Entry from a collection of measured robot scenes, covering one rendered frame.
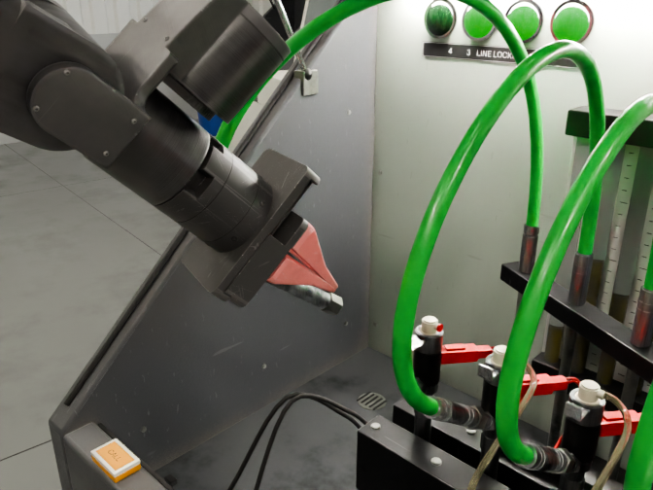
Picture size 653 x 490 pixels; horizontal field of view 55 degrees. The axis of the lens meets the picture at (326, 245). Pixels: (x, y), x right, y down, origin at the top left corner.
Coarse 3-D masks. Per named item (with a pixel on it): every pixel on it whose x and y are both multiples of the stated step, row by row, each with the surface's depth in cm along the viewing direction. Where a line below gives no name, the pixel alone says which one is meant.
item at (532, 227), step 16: (352, 0) 55; (368, 0) 56; (384, 0) 56; (464, 0) 60; (480, 0) 60; (320, 16) 55; (336, 16) 55; (496, 16) 61; (304, 32) 55; (320, 32) 55; (512, 32) 63; (512, 48) 64; (256, 96) 55; (528, 96) 67; (240, 112) 55; (528, 112) 68; (224, 128) 55; (224, 144) 55; (528, 208) 73; (528, 224) 73
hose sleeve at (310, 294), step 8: (280, 288) 62; (288, 288) 63; (296, 288) 63; (304, 288) 63; (312, 288) 64; (296, 296) 64; (304, 296) 64; (312, 296) 64; (320, 296) 64; (328, 296) 65; (312, 304) 65; (320, 304) 65
